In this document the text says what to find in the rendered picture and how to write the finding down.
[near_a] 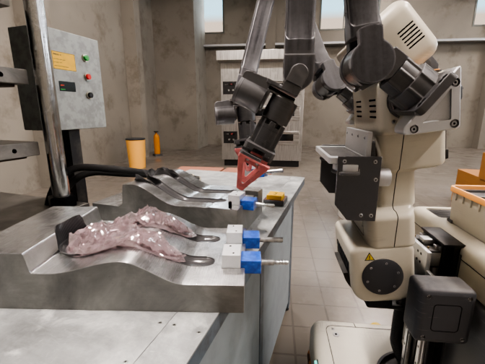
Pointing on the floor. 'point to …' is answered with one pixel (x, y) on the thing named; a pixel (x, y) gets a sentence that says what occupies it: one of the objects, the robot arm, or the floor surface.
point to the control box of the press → (64, 90)
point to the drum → (136, 152)
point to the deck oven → (294, 154)
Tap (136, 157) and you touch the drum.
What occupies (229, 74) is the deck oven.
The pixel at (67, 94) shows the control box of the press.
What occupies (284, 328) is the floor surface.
